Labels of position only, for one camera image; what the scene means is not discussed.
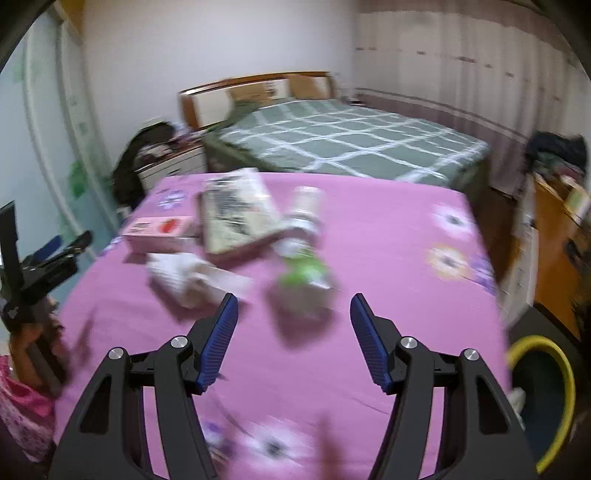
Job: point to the sliding door wardrobe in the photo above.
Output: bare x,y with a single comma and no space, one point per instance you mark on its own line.
41,138

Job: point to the pink cardboard box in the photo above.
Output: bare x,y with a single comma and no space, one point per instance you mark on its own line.
157,233

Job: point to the wooden side desk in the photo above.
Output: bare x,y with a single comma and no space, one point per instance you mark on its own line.
549,258

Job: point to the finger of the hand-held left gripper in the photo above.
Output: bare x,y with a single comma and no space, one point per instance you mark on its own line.
57,254

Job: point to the pink and white curtain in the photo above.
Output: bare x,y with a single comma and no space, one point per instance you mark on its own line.
461,69

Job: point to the brown pillow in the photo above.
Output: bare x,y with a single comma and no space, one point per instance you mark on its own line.
251,92
302,87

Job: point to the pile of dark clothes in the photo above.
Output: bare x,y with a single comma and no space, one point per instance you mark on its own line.
556,150

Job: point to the white wooden nightstand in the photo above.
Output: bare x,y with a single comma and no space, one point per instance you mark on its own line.
173,166

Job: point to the pink floral tablecloth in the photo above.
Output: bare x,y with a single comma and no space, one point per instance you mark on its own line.
392,277

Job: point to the green plaid duvet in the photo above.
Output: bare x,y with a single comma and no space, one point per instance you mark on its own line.
351,138

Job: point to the printed packet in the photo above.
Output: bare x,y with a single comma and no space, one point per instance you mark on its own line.
235,207

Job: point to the white bottle with green label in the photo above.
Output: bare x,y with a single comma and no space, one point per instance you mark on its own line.
307,230

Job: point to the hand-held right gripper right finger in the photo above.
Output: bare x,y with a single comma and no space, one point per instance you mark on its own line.
369,346

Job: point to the wooden bed with headboard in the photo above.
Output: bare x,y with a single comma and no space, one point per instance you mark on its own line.
207,104

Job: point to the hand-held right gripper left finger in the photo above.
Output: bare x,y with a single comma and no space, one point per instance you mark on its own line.
217,346

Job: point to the yellow-rimmed dark trash bin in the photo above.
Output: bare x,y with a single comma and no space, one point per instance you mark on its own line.
565,369

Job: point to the dark jacket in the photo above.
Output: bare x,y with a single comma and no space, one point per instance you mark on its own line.
129,170

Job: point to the white tissue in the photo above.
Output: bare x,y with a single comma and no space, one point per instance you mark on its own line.
178,277

